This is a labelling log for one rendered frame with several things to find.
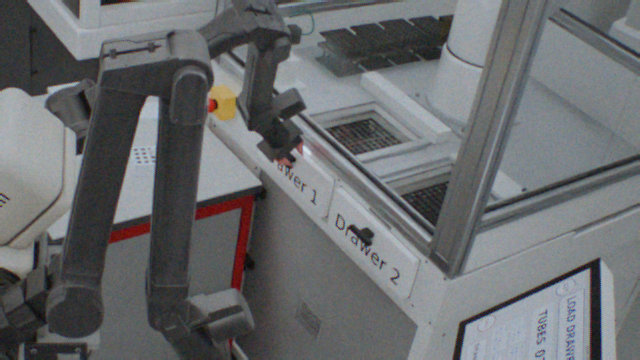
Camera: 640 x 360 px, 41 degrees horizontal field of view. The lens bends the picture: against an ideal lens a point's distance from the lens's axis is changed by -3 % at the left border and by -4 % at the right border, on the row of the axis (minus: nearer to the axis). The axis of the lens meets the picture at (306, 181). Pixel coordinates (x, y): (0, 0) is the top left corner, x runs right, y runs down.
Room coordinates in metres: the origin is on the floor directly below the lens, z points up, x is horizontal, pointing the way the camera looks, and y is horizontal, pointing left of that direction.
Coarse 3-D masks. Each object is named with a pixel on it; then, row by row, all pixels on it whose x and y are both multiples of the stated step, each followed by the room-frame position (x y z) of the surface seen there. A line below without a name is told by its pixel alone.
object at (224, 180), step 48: (48, 96) 2.13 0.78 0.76; (144, 144) 1.98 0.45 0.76; (144, 192) 1.77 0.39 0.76; (240, 192) 1.86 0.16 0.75; (48, 240) 1.55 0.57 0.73; (144, 240) 1.70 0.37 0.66; (240, 240) 1.89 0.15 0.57; (144, 288) 1.70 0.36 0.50; (192, 288) 1.80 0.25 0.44; (240, 288) 1.90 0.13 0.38; (144, 336) 1.71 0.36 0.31
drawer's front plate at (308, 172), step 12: (264, 156) 1.92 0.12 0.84; (300, 156) 1.81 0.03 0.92; (276, 168) 1.87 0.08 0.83; (300, 168) 1.80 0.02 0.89; (312, 168) 1.77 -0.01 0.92; (288, 180) 1.83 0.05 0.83; (300, 180) 1.80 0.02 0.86; (312, 180) 1.76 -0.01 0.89; (324, 180) 1.73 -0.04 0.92; (300, 192) 1.79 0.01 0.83; (312, 192) 1.76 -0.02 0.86; (324, 192) 1.73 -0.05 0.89; (312, 204) 1.75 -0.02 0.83; (324, 204) 1.72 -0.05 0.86
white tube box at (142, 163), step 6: (132, 150) 1.88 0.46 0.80; (138, 150) 1.89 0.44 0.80; (144, 150) 1.90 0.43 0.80; (132, 156) 1.86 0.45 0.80; (138, 156) 1.86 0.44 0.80; (144, 156) 1.87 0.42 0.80; (150, 156) 1.87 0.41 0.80; (132, 162) 1.85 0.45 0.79; (138, 162) 1.84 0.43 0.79; (144, 162) 1.84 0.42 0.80; (150, 162) 1.85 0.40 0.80; (132, 168) 1.84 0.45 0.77; (138, 168) 1.82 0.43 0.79; (144, 168) 1.83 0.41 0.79; (150, 168) 1.84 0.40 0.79; (138, 174) 1.82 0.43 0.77; (144, 174) 1.83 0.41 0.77; (150, 174) 1.84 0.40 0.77
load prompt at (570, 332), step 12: (564, 300) 1.18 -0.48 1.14; (576, 300) 1.16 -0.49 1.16; (564, 312) 1.15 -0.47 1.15; (576, 312) 1.13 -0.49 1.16; (564, 324) 1.11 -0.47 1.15; (576, 324) 1.10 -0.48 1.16; (564, 336) 1.08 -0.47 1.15; (576, 336) 1.07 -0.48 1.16; (564, 348) 1.05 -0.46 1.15; (576, 348) 1.04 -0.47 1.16
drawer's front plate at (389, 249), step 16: (336, 192) 1.69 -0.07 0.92; (336, 208) 1.69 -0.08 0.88; (352, 208) 1.65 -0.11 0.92; (352, 224) 1.64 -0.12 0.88; (368, 224) 1.60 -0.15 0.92; (384, 240) 1.56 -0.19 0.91; (368, 256) 1.58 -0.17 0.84; (384, 256) 1.55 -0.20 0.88; (400, 256) 1.51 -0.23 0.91; (384, 272) 1.54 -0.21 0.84; (400, 272) 1.50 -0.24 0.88; (416, 272) 1.49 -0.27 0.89; (400, 288) 1.49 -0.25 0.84
